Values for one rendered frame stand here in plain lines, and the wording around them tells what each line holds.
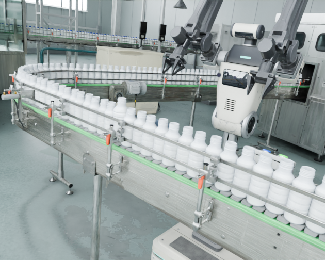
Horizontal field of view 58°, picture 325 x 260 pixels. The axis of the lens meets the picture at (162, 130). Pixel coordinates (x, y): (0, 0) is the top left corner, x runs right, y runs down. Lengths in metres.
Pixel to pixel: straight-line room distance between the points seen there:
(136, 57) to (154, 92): 2.45
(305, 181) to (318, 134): 3.79
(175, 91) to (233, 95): 1.60
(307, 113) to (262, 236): 3.88
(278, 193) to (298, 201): 0.06
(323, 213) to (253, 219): 0.19
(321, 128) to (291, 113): 0.50
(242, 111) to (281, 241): 0.81
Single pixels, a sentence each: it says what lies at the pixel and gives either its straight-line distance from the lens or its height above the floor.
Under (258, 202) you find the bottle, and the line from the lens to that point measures 0.96.
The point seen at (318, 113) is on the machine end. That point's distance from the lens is 4.65.
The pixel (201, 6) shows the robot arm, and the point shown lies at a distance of 1.62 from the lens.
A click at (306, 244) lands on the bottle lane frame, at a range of 0.93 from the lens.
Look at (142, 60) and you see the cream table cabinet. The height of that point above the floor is 1.03.
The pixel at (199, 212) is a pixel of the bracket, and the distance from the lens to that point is 0.98.
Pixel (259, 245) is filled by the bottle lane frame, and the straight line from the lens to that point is 0.99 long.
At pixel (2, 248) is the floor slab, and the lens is 2.38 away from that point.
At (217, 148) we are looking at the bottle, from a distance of 1.00.
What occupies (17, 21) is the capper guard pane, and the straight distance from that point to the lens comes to 6.39.
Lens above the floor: 1.47
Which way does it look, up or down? 18 degrees down
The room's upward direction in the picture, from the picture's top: 6 degrees clockwise
